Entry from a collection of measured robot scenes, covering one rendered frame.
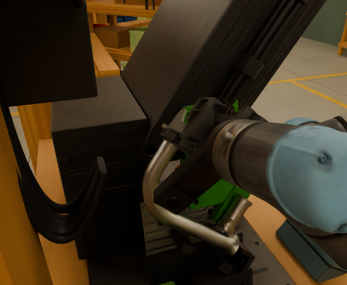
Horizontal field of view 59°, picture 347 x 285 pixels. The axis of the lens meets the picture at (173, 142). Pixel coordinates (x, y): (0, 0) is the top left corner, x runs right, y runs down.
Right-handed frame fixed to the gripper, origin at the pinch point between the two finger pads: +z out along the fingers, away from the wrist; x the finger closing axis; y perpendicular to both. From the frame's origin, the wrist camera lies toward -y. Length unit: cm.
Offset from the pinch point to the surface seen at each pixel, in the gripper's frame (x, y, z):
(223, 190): -16.0, -2.4, 3.4
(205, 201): -14.0, -6.2, 3.6
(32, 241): 13.0, -20.3, -11.7
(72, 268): -2.7, -36.6, 20.4
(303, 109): -217, 138, 257
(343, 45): -354, 371, 434
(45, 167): 12, -28, 65
